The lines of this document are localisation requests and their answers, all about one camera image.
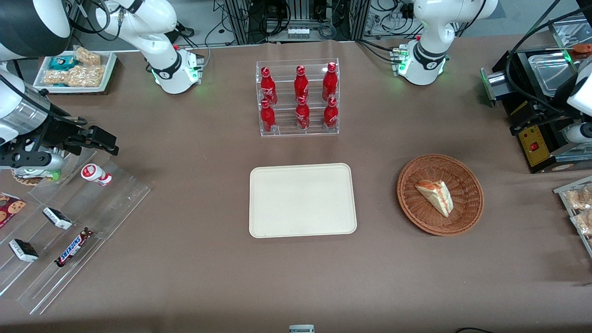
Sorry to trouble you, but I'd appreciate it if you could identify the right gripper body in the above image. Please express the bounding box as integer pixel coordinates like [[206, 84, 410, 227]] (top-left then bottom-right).
[[0, 87, 70, 156]]

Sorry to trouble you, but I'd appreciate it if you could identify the triangular sandwich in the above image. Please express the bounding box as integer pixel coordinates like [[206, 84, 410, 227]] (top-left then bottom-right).
[[414, 180, 455, 218]]

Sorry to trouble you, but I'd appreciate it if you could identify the white snack tray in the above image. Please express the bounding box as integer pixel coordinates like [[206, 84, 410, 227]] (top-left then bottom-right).
[[33, 50, 117, 94]]

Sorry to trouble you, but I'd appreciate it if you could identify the grey tray with snacks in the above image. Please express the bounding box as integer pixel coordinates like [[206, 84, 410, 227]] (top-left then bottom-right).
[[553, 175, 592, 258]]

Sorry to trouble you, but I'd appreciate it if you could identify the brown wicker basket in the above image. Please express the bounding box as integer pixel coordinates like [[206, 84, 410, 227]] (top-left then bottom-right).
[[397, 154, 484, 236]]

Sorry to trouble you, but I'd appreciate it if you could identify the cream plastic tray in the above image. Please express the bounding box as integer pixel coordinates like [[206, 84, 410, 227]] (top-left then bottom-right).
[[249, 163, 358, 239]]

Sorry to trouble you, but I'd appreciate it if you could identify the white red yogurt bottle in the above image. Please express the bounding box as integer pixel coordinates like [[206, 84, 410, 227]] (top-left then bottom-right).
[[81, 164, 113, 186]]

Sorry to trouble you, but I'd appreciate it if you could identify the steel pan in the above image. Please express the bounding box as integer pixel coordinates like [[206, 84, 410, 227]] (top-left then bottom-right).
[[527, 52, 579, 98]]

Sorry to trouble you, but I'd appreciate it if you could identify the green white drink bottle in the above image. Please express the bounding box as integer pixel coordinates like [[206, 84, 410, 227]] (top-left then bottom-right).
[[12, 167, 62, 185]]

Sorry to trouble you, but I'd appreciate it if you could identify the large rice cracker bag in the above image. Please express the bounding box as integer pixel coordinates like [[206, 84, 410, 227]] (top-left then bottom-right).
[[43, 65, 106, 88]]

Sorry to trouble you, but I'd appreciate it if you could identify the teal snack packet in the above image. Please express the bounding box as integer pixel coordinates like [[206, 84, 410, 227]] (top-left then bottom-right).
[[48, 55, 77, 71]]

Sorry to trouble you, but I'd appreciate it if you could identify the black sealing machine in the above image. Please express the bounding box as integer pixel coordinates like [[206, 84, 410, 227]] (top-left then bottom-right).
[[480, 46, 592, 174]]

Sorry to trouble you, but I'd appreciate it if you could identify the clear acrylic stepped display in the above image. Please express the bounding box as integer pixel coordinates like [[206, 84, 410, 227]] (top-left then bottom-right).
[[0, 149, 151, 315]]

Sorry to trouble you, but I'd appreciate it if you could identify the clear plastic container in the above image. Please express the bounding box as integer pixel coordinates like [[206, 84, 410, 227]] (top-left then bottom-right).
[[549, 16, 592, 51]]

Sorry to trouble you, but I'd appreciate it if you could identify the small rice cracker bag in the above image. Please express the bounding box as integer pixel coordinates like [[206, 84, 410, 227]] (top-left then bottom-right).
[[74, 46, 102, 66]]

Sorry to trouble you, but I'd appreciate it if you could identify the black white snack bar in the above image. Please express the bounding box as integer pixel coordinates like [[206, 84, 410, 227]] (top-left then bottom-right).
[[9, 239, 40, 263], [43, 207, 73, 230]]

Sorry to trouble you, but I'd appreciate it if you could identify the chocolate chip cookie pack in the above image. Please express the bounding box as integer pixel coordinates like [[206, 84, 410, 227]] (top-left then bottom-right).
[[0, 193, 27, 228]]

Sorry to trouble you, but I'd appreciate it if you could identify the clear bagged pastry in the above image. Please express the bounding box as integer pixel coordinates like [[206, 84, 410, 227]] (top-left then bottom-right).
[[565, 184, 592, 211], [571, 210, 592, 236]]

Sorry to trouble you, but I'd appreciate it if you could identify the Snickers chocolate bar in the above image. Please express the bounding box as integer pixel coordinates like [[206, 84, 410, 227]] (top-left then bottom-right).
[[54, 227, 94, 268]]

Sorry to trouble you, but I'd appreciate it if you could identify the red cola bottle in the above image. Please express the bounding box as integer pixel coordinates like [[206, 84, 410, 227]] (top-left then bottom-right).
[[260, 99, 277, 134], [322, 62, 339, 102], [260, 67, 278, 106], [296, 96, 311, 130], [323, 97, 339, 130], [294, 65, 309, 100]]

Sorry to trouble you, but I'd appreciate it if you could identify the clear acrylic bottle rack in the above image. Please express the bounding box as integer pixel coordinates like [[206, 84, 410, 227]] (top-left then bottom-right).
[[256, 58, 340, 137]]

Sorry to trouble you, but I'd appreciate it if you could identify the aluminium equipment rack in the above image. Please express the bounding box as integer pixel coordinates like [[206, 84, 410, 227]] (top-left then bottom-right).
[[224, 0, 371, 45]]

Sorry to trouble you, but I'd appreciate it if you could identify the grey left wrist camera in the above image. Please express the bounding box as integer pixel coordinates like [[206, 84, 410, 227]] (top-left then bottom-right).
[[562, 123, 592, 144]]

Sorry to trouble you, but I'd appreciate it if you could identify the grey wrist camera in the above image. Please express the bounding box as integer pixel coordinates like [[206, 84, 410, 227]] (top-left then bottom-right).
[[562, 123, 592, 144], [0, 150, 65, 179]]

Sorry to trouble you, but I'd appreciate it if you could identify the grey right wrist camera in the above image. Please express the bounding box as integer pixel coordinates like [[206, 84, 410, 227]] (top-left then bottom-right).
[[0, 150, 65, 179]]

